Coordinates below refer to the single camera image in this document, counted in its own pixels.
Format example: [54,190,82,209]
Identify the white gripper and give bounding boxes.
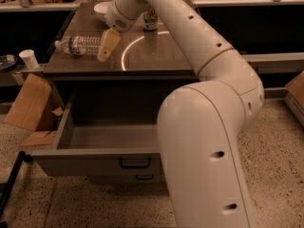
[97,4,135,62]

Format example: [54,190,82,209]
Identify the clear plastic water bottle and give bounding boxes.
[55,35,102,55]

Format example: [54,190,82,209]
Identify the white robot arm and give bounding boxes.
[105,0,264,228]

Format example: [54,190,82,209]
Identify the grey drawer cabinet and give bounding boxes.
[43,2,203,185]

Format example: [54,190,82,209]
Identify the open grey top drawer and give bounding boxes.
[33,81,167,179]

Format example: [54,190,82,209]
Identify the white ceramic bowl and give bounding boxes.
[93,2,111,23]

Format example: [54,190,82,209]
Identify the white paper cup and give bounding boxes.
[19,49,39,69]

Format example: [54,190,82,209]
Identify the dark round plate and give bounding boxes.
[0,54,18,72]

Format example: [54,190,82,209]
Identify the brown cardboard piece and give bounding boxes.
[4,73,64,147]

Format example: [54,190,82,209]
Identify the black metal bar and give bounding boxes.
[0,151,32,228]

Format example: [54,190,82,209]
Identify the cardboard box at right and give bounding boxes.
[284,71,304,126]

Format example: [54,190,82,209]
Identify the black top drawer handle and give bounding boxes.
[119,158,151,169]

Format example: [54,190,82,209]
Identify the black drawer handle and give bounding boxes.
[119,158,151,169]
[136,174,154,181]

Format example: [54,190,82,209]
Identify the black lower drawer handle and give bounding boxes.
[136,174,154,181]

